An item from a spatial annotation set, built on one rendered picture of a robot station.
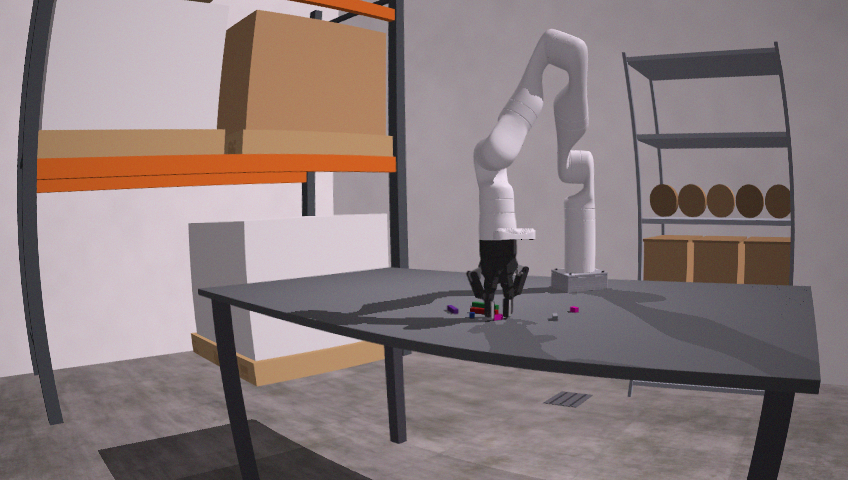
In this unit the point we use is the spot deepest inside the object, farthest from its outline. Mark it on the green rod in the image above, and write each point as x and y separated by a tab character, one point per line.
481	305

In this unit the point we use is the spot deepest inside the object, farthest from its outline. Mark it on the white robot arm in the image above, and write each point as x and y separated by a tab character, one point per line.
501	147

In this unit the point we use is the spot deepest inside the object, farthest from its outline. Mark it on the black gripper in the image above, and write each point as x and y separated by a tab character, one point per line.
498	270

